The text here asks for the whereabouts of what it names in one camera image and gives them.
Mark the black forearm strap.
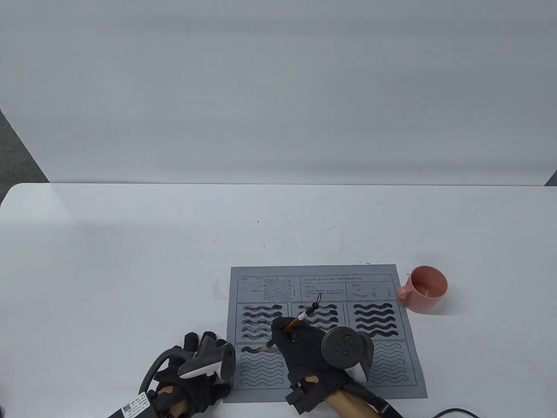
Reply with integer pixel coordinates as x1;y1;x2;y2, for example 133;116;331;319
344;381;403;418

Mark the person's right hand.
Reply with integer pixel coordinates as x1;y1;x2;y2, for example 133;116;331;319
271;317;353;392

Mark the grey and white right controller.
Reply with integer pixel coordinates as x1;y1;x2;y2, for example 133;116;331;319
322;327;374;386

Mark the white backdrop panel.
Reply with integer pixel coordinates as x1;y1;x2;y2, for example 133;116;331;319
0;0;557;187

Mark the person's right forearm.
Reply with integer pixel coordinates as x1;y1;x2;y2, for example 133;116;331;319
326;390;379;418

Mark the black labelled left wrist camera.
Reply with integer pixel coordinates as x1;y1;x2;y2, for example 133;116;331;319
107;390;157;418

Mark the dark bead bracelet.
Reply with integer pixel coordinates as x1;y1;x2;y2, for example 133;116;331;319
147;390;174;418

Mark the grey water writing practice cloth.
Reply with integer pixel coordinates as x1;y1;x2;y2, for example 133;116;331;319
223;265;428;404

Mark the pink mug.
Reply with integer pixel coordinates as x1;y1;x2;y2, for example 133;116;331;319
396;266;448;314

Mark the person's left forearm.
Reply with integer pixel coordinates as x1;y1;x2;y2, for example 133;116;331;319
157;388;188;418

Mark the person's left hand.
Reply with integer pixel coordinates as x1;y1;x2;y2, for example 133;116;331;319
154;332;231;418

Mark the grey and white controller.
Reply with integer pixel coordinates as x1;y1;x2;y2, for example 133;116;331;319
138;337;236;392
322;327;374;386

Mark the brown Chinese brush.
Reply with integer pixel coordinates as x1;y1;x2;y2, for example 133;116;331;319
258;293;323;352

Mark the grey and white left controller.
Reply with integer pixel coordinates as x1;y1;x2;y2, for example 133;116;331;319
138;337;236;392

